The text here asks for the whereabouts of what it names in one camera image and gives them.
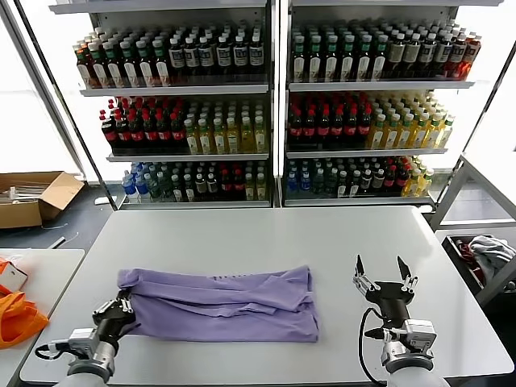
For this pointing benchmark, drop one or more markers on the dark drink bottle white cap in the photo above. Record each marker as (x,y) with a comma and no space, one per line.
(239,56)
(190,57)
(176,58)
(212,185)
(427,54)
(377,180)
(205,57)
(442,54)
(200,185)
(366,181)
(255,55)
(456,55)
(223,56)

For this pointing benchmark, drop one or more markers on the orange fabric bag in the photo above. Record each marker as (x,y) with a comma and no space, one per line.
(16,322)

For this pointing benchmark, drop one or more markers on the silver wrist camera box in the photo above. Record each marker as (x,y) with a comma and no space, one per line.
(421,334)
(82,340)

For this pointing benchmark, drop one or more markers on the dark bottle white label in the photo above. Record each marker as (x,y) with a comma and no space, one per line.
(188,189)
(354,185)
(342,185)
(176,189)

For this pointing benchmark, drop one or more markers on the red drink bottle white cap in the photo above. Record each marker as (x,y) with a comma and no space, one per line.
(469,56)

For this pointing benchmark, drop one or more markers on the dark tea bottle green cap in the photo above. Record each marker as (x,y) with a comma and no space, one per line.
(113,67)
(378,59)
(145,66)
(161,65)
(129,66)
(98,68)
(331,60)
(315,60)
(298,60)
(347,60)
(363,60)

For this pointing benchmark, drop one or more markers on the small white orange box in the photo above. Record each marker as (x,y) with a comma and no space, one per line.
(12,278)

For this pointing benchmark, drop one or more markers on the white foam strips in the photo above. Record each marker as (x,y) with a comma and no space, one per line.
(24,196)

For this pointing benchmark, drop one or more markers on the red tea bottle white label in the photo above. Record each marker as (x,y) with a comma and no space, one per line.
(82,70)

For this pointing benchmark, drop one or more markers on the grey metal drink shelf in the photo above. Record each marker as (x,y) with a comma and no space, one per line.
(173,89)
(379,86)

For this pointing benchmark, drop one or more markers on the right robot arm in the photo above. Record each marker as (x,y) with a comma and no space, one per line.
(407,367)

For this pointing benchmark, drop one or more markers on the red garment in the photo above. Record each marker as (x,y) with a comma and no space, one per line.
(465,252)

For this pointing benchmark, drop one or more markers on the black storage bin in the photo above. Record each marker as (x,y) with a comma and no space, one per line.
(459,262)

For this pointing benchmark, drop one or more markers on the dark metal window post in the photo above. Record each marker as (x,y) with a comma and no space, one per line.
(488,101)
(66,105)

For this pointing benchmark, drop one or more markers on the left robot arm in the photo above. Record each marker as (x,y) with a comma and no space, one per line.
(92,363)

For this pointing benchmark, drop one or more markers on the small white flat object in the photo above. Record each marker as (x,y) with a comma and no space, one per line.
(104,200)

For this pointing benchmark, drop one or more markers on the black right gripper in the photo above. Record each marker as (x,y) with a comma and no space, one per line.
(391,293)

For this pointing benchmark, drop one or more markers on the blue water bottle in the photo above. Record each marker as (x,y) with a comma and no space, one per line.
(305,183)
(141,186)
(291,183)
(129,187)

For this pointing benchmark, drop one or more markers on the purple t-shirt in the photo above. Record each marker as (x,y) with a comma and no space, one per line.
(221,298)

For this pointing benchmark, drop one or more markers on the pale yellow drink bottle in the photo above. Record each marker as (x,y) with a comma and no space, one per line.
(260,188)
(250,188)

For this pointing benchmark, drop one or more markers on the grey white garment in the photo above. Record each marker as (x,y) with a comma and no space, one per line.
(488,250)

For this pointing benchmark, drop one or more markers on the cola bottle red cap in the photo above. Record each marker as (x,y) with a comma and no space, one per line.
(337,129)
(163,134)
(364,127)
(149,134)
(238,185)
(401,177)
(226,185)
(109,135)
(177,134)
(323,130)
(351,128)
(389,179)
(295,130)
(122,135)
(136,134)
(309,130)

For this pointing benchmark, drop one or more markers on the green tinted water bottle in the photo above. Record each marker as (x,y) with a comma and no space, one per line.
(154,187)
(331,183)
(318,183)

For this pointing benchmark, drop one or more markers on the open cardboard box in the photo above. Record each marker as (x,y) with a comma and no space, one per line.
(60,193)

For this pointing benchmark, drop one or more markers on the dark bottle grey label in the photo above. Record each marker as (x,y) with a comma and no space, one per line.
(395,54)
(411,54)

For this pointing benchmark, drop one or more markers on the short grey strip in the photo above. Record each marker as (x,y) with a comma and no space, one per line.
(59,242)

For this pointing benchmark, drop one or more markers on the grey metal frame table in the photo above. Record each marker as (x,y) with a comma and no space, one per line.
(448,193)

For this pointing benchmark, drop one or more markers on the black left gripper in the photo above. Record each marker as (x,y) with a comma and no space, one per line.
(115,320)

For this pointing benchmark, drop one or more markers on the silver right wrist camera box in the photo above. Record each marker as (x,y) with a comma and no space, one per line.
(421,334)

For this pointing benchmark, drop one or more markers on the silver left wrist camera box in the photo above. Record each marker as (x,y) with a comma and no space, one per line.
(82,340)

